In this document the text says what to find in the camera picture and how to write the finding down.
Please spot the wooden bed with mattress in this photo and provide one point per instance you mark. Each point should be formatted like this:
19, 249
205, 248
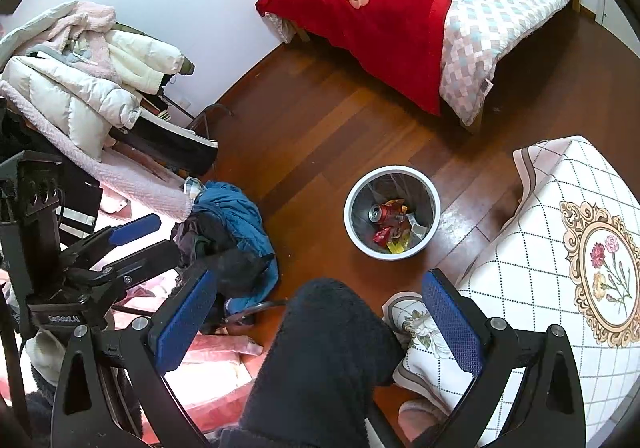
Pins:
478, 33

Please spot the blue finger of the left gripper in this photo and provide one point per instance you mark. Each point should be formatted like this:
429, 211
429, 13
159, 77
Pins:
134, 230
139, 267

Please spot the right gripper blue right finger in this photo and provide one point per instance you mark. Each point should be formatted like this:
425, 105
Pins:
459, 320

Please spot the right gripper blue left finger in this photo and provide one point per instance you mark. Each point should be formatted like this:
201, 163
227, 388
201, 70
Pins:
179, 318

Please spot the white round trash bin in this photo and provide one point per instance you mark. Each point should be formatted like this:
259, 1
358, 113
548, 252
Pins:
393, 184

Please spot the blue clothes pile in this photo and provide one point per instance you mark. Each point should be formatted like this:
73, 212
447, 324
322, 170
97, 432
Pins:
226, 229

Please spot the red snack wrapper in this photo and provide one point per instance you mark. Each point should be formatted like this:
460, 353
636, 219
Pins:
388, 234

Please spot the red blanket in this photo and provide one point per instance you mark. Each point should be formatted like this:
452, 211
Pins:
399, 42

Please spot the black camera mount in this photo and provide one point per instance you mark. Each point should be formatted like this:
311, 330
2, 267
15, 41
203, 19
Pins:
30, 241

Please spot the white puffer jackets pile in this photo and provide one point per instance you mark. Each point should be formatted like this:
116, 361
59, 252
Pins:
86, 73

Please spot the red crushed soda can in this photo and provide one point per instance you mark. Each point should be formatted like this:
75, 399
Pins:
385, 214

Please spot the white patterned tablecloth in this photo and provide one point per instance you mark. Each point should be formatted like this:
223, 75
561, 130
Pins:
570, 256

